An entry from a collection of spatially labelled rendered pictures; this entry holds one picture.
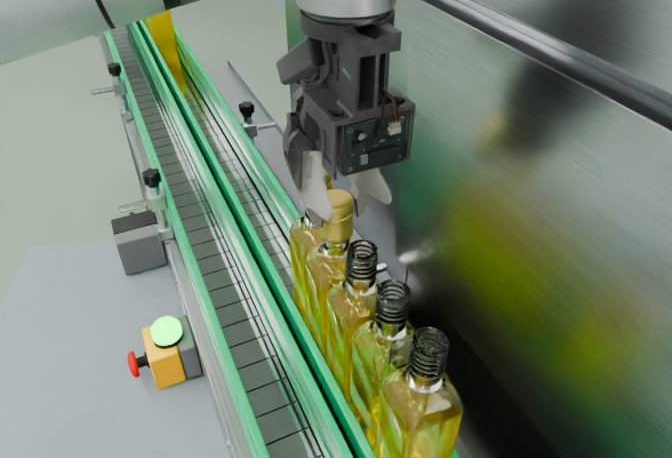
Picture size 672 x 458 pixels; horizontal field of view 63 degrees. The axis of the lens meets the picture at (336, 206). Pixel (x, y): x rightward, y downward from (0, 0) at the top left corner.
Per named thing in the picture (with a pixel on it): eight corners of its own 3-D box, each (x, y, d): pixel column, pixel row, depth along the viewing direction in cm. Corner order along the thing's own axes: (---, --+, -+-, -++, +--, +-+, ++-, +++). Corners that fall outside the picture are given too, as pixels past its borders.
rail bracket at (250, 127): (281, 161, 112) (277, 102, 104) (249, 169, 109) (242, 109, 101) (274, 152, 115) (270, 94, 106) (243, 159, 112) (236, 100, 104)
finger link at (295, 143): (284, 191, 49) (293, 101, 45) (278, 183, 50) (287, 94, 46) (331, 186, 51) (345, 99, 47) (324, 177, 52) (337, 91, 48)
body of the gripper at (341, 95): (329, 188, 43) (327, 39, 36) (290, 138, 49) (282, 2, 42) (412, 166, 46) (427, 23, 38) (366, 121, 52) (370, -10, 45)
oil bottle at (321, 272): (365, 381, 70) (371, 258, 57) (325, 397, 68) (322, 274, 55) (346, 348, 74) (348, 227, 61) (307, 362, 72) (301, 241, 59)
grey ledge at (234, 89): (401, 336, 88) (406, 286, 81) (351, 355, 85) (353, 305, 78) (233, 95, 156) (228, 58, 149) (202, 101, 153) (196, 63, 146)
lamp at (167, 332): (186, 342, 82) (182, 329, 80) (155, 353, 80) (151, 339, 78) (179, 321, 85) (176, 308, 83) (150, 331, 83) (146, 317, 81)
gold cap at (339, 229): (358, 237, 56) (360, 203, 53) (327, 247, 55) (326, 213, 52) (344, 218, 58) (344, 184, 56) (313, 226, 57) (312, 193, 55)
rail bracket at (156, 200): (177, 242, 92) (161, 176, 84) (132, 254, 89) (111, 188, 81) (172, 228, 95) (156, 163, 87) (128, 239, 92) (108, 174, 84)
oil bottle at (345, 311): (387, 417, 66) (400, 295, 53) (345, 436, 64) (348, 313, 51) (365, 381, 70) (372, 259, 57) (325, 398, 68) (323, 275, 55)
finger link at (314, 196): (310, 260, 49) (324, 173, 44) (287, 223, 54) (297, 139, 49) (341, 254, 51) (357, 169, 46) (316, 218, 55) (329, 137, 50)
